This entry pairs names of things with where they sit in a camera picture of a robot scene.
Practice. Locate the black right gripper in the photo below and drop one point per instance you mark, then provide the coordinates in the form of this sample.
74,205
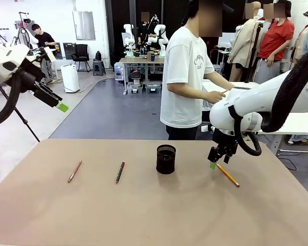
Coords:
226,142

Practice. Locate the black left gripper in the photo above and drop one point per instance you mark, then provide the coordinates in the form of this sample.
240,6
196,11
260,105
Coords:
47,96

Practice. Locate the yellow pencil with eraser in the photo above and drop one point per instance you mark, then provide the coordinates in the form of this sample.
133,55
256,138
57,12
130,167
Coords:
228,176

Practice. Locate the black marker with red cap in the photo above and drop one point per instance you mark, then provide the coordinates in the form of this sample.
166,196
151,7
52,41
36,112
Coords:
120,173

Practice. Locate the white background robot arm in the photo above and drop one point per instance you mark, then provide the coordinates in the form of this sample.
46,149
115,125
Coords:
129,36
160,38

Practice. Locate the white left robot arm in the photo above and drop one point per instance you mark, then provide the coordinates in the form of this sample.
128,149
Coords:
2,60

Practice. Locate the person's left forearm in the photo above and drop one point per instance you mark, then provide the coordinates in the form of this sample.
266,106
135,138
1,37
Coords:
218,79

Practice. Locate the black mesh pen holder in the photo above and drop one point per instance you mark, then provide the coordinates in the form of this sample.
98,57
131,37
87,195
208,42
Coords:
165,160

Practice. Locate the pink pen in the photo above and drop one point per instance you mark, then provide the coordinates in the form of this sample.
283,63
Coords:
75,171

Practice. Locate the person's right hand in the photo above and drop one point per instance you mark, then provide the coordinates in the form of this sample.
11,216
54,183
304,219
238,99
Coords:
215,97

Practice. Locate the white air purifier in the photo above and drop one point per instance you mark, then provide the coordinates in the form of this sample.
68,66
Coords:
70,78

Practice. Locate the black tripod leg stand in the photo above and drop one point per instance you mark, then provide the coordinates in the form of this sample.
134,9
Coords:
20,116

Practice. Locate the grey step stool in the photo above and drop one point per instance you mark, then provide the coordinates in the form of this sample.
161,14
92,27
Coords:
99,68

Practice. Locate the black office chair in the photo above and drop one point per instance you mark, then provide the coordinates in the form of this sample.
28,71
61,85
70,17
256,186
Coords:
81,55

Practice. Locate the black bag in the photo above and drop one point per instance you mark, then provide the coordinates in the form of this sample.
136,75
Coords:
98,56

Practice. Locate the lit computer tower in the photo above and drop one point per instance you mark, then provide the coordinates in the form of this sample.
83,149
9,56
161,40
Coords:
119,71

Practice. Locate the man in black shirt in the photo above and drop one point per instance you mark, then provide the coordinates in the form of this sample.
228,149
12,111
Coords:
44,41

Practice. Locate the grey storage bin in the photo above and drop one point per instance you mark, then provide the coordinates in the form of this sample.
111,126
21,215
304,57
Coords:
136,88
153,87

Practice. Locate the person in white t-shirt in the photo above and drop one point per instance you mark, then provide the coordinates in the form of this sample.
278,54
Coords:
184,77

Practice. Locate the white side table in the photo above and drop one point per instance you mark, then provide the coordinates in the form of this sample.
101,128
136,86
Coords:
303,123

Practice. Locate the wooden background table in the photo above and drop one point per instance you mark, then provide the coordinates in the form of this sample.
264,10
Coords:
138,60

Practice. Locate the dark cup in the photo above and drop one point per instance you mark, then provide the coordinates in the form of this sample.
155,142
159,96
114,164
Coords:
152,57

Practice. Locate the person in black clothes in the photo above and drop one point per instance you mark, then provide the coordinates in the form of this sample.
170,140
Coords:
143,33

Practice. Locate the mannequin with beige coat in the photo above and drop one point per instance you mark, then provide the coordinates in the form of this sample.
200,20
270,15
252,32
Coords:
243,43

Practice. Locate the person in red shirt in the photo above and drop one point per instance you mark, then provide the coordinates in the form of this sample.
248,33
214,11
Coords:
276,41

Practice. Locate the mannequin with bucket hat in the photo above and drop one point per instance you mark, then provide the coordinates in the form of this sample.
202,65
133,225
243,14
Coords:
305,38

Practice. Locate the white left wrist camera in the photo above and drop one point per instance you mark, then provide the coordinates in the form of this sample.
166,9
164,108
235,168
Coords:
50,54

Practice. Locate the metal wall panel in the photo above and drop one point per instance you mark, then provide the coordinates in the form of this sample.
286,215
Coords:
84,25

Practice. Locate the black camera tripod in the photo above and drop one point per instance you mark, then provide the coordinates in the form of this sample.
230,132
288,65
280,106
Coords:
255,48

